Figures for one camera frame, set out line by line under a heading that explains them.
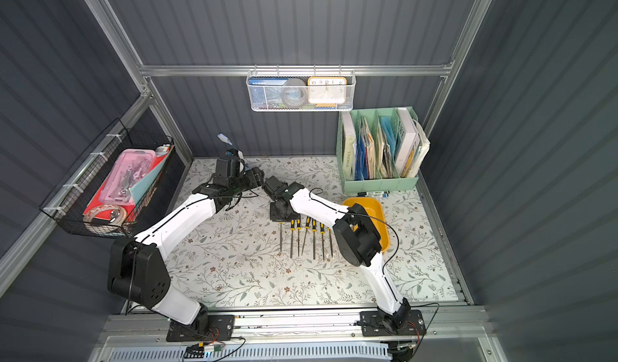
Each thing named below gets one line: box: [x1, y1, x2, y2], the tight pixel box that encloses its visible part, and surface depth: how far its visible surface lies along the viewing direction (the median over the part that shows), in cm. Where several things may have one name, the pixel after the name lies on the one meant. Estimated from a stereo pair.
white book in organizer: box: [341, 111, 357, 181], surface depth 100 cm
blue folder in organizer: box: [354, 132, 369, 181], surface depth 99 cm
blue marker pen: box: [356, 190, 391, 198], surface depth 107 cm
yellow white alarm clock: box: [307, 76, 348, 107], surface depth 90 cm
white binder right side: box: [397, 106, 431, 178], surface depth 98 cm
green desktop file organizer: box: [336, 106, 421, 194], surface depth 101 cm
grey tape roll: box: [280, 78, 309, 108], surface depth 89 cm
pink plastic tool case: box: [98, 148, 157, 206], surface depth 74 cm
